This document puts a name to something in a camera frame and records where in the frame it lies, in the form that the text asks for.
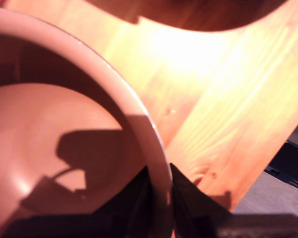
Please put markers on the dark blue flat object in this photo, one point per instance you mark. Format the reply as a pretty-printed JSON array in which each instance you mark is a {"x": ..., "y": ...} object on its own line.
[{"x": 291, "y": 163}]

